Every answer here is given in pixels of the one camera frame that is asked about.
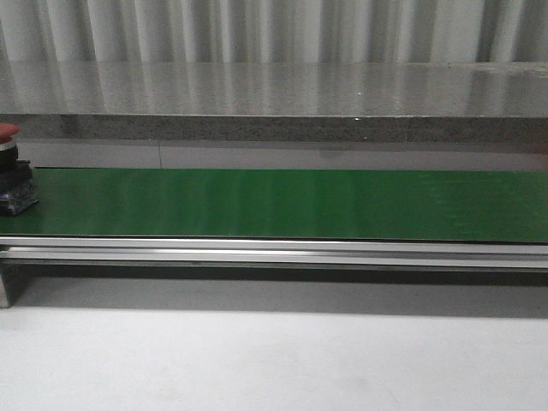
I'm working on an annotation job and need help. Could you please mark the red mushroom push button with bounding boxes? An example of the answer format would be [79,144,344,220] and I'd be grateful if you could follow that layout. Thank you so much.
[1,123,39,216]

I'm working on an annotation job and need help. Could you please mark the green conveyor belt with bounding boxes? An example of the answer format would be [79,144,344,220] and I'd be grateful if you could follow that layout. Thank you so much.
[1,168,547,319]

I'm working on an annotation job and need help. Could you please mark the grey granite counter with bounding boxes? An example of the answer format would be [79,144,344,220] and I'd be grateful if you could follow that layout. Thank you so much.
[0,61,548,172]

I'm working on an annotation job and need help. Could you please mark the white pleated curtain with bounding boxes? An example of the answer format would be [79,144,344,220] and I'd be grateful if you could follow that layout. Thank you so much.
[1,1,547,63]

